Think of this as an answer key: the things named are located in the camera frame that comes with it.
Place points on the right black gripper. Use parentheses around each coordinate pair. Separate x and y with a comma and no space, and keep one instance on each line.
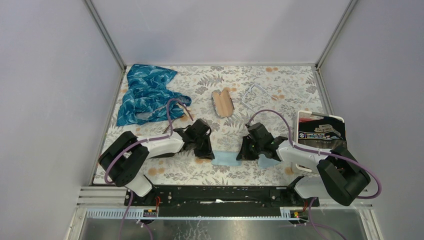
(244,154)

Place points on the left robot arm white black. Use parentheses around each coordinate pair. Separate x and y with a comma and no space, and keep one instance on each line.
(123,159)

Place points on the flag pattern glasses case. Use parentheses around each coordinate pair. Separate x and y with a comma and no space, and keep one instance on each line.
(223,103)

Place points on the large light blue cloth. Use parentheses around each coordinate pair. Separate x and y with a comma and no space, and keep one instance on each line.
(265,163)

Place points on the small light blue cloth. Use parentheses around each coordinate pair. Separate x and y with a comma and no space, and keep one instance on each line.
(226,158)

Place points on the blue patterned fabric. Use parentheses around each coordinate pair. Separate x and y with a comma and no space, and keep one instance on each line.
(148,99)

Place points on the black glasses case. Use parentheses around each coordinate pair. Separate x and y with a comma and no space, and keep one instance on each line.
(164,155)

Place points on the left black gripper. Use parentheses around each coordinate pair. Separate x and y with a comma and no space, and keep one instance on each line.
(207,153)

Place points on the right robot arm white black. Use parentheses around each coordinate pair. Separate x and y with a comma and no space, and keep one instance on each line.
(336,174)

